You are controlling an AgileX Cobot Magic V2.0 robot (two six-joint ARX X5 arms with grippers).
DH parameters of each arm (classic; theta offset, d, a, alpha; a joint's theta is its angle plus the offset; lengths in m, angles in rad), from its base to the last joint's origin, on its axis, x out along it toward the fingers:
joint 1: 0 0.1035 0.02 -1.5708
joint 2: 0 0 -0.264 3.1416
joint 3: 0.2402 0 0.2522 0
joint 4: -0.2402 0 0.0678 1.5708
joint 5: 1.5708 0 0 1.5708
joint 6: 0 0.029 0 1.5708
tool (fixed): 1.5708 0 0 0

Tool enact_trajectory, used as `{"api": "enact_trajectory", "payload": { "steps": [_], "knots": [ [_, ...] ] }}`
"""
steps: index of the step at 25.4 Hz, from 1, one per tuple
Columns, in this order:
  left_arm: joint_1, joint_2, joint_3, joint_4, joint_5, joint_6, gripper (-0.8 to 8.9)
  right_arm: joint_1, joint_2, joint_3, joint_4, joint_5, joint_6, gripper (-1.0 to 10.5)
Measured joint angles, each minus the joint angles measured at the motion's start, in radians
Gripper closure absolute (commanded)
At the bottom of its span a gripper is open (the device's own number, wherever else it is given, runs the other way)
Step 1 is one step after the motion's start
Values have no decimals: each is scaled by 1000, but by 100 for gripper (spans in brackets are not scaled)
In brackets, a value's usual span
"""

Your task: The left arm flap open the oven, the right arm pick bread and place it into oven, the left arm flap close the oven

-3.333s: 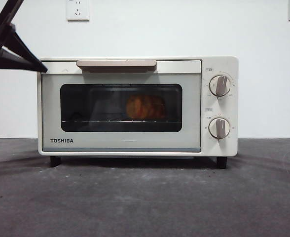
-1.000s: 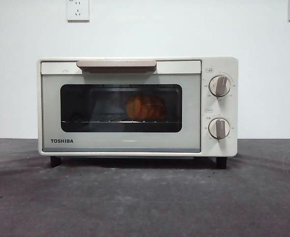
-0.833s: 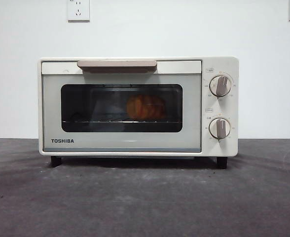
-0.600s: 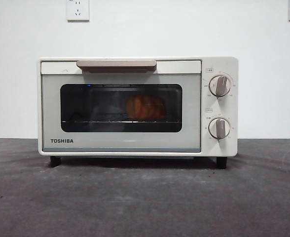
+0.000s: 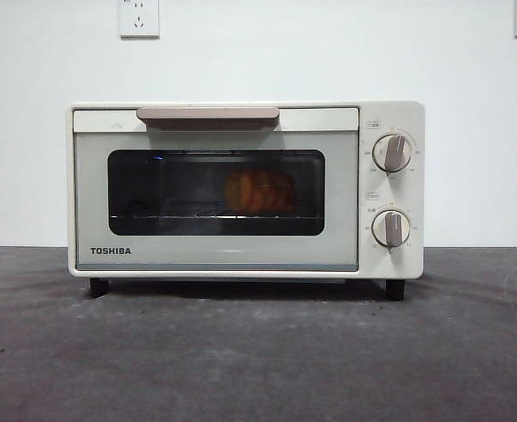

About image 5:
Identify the golden brown bread loaf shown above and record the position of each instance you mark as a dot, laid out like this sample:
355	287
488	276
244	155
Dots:
258	191

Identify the cream Toshiba toaster oven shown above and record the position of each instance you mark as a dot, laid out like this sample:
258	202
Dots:
417	198

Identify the cream timer knob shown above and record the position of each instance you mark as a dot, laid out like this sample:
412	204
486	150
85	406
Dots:
383	228

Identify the cream temperature knob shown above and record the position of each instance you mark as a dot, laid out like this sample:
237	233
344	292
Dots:
383	151

